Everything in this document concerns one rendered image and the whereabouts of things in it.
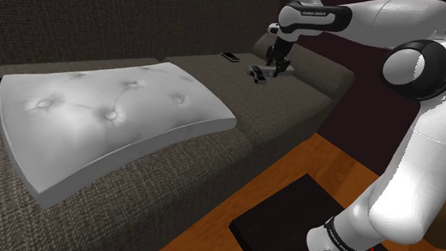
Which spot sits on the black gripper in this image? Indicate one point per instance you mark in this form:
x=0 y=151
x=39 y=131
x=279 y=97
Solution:
x=281 y=48

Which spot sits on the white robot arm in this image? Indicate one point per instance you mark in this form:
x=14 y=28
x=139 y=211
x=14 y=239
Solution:
x=416 y=162

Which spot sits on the grey remote control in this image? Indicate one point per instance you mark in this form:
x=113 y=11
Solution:
x=268 y=69

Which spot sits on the black remote control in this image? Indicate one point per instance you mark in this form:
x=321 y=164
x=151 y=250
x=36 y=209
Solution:
x=257 y=73

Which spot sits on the black phone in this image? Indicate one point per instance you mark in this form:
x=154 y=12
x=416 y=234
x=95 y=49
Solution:
x=230 y=57

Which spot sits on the dark brown fabric sofa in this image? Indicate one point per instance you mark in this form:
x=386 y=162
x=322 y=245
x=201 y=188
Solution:
x=190 y=169

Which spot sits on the white tufted cushion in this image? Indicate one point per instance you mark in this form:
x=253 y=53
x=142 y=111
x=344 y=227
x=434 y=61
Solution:
x=104 y=122

